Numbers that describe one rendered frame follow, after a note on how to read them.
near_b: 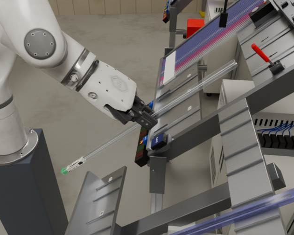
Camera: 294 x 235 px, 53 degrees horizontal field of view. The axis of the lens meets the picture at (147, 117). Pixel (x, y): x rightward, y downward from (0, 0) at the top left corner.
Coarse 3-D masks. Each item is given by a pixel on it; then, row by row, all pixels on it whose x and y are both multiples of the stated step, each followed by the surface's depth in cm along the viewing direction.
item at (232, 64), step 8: (232, 64) 53; (216, 72) 55; (224, 72) 54; (200, 80) 57; (208, 80) 55; (192, 88) 57; (200, 88) 57; (176, 96) 60; (184, 96) 58; (168, 104) 60; (176, 104) 59; (152, 112) 62; (160, 112) 61; (128, 128) 65; (136, 128) 64; (120, 136) 66; (104, 144) 69; (112, 144) 68; (96, 152) 70; (64, 168) 76
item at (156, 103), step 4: (160, 60) 145; (160, 64) 141; (160, 68) 138; (160, 72) 135; (160, 76) 132; (156, 84) 127; (156, 88) 124; (160, 88) 126; (156, 92) 121; (160, 92) 123; (156, 96) 119; (156, 100) 117; (156, 104) 115; (152, 108) 113; (156, 108) 113; (152, 128) 103; (148, 132) 102; (152, 132) 101; (148, 136) 100; (152, 136) 100; (148, 140) 98; (148, 144) 96; (148, 148) 95
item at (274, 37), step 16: (272, 0) 106; (272, 16) 98; (240, 32) 107; (256, 32) 99; (272, 32) 92; (288, 32) 85; (272, 48) 86; (288, 48) 79; (256, 64) 86; (288, 64) 75; (256, 80) 81
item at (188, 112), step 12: (192, 72) 114; (168, 84) 123; (180, 84) 115; (192, 84) 107; (168, 96) 115; (192, 96) 101; (180, 108) 102; (192, 108) 96; (168, 120) 102; (180, 120) 96; (192, 120) 91; (156, 132) 102; (168, 132) 96
